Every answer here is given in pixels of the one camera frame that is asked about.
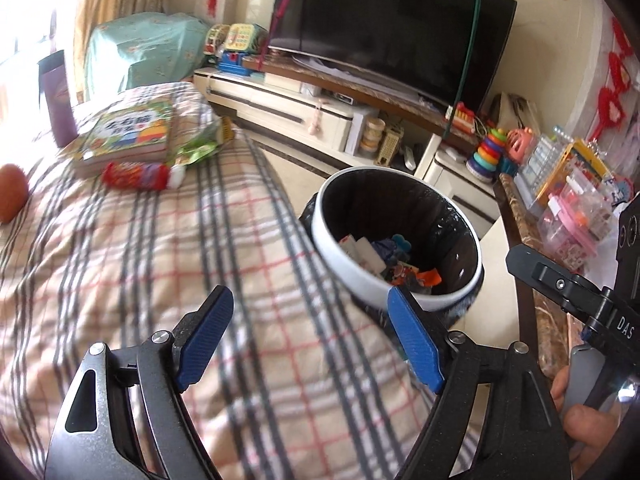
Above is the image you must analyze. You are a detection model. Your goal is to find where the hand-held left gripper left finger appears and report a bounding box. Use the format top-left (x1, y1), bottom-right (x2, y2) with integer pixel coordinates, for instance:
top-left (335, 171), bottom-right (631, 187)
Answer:
top-left (45, 285), bottom-right (235, 480)

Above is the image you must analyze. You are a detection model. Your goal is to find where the plaid blanket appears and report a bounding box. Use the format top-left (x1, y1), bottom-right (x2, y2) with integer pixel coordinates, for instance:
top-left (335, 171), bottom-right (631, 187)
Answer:
top-left (0, 82), bottom-right (476, 480)

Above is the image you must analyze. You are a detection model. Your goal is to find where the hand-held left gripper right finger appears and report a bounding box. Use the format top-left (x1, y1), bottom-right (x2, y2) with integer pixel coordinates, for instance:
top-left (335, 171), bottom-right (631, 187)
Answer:
top-left (387, 286), bottom-right (573, 480)

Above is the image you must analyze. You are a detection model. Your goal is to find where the white bag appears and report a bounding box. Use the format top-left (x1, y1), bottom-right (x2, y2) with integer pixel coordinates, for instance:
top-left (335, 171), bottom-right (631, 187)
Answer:
top-left (492, 92), bottom-right (542, 134)

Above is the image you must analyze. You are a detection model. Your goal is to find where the clear compartment box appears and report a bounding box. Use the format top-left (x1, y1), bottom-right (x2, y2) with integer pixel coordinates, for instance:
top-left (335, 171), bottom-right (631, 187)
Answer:
top-left (515, 135), bottom-right (574, 197)

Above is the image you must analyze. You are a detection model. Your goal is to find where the yellow framed box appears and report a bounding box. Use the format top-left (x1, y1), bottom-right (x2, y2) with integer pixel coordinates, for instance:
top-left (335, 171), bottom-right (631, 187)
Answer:
top-left (535, 140), bottom-right (617, 202)

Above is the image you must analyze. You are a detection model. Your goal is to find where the purple box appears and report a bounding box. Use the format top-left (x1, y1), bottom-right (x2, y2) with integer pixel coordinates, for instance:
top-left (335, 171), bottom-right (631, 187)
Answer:
top-left (37, 50), bottom-right (79, 148)

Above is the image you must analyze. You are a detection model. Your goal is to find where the rainbow stacking ring toy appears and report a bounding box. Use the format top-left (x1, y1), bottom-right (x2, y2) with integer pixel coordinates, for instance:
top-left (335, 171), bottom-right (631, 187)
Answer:
top-left (465, 127), bottom-right (508, 182)

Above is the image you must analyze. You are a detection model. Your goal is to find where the orange snack packet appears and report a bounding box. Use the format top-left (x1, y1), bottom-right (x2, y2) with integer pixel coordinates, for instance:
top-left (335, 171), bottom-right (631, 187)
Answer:
top-left (385, 265), bottom-right (444, 289)

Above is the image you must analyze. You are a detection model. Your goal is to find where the blue plastic bag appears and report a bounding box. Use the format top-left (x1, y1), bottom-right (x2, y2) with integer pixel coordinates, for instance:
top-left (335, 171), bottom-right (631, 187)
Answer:
top-left (372, 234), bottom-right (413, 264)

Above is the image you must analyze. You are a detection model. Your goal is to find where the tan perforated box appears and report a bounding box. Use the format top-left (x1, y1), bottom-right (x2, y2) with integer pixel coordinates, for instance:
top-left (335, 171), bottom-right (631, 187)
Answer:
top-left (375, 127), bottom-right (405, 167)

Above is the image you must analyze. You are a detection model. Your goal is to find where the teal covered furniture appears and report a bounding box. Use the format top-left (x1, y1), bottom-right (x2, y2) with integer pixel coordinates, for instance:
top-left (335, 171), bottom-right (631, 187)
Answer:
top-left (82, 11), bottom-right (213, 104)

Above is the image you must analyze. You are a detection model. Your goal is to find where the red paper heart garland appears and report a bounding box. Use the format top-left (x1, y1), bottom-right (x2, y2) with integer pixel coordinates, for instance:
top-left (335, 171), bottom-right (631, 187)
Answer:
top-left (585, 15), bottom-right (640, 142)

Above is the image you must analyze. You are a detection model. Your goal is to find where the person's right hand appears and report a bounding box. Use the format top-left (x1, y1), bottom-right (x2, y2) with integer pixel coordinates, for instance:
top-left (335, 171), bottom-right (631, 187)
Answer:
top-left (549, 364), bottom-right (622, 462)

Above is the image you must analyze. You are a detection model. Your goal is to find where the white television cabinet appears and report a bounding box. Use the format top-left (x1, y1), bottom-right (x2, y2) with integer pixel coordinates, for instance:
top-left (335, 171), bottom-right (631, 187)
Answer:
top-left (192, 55), bottom-right (501, 241)

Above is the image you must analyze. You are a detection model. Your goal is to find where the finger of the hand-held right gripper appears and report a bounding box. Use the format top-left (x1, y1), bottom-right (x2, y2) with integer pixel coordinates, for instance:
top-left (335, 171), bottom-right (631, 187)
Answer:
top-left (505, 244), bottom-right (614, 322)

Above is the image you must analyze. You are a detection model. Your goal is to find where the cream round jar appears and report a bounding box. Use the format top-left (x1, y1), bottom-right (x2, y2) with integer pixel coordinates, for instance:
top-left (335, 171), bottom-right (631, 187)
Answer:
top-left (361, 117), bottom-right (386, 154)

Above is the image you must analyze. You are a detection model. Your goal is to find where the red toy piano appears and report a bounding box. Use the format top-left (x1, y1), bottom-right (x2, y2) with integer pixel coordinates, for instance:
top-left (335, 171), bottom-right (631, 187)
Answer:
top-left (451, 102), bottom-right (479, 134)

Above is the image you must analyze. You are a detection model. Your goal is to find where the red snack tube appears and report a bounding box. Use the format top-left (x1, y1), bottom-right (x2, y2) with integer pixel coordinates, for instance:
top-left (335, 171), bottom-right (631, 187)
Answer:
top-left (102, 161), bottom-right (186, 192)

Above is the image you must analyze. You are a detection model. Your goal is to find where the colourful children's book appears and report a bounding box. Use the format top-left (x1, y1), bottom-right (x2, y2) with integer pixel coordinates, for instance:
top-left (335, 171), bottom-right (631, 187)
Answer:
top-left (72, 101), bottom-right (174, 179)

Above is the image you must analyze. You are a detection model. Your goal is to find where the green toy telephone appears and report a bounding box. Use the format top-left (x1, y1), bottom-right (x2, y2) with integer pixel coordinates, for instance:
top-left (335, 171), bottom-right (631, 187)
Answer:
top-left (223, 22), bottom-right (268, 56)

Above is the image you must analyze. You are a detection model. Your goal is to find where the white rimmed trash bin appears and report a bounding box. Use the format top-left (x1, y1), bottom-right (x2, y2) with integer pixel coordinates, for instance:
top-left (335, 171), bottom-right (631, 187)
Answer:
top-left (299, 166), bottom-right (485, 331)

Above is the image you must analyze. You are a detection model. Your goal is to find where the orange pink rattle toy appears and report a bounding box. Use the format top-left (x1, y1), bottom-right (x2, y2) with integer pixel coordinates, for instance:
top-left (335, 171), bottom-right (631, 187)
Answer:
top-left (506, 129), bottom-right (534, 162)

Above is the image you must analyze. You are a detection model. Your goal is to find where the beige curtain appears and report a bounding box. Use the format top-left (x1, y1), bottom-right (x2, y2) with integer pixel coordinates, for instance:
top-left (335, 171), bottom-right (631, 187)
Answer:
top-left (75, 0), bottom-right (177, 61)

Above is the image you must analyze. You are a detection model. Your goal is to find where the pink lidded clear box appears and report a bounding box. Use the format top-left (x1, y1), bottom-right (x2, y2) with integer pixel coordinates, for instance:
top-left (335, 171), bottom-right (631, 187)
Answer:
top-left (537, 180), bottom-right (617, 272)

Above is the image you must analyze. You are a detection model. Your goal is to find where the blue toy cash register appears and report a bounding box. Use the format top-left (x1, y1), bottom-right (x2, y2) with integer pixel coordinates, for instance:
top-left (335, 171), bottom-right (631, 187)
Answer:
top-left (217, 50), bottom-right (252, 77)

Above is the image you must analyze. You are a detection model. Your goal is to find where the black curved television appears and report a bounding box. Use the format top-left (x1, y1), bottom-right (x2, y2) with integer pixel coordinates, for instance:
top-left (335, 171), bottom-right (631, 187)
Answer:
top-left (267, 0), bottom-right (518, 112)

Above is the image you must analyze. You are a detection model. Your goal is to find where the green snack packet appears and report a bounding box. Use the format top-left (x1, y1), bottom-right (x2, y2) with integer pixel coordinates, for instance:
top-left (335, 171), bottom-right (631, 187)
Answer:
top-left (170, 115), bottom-right (234, 167)

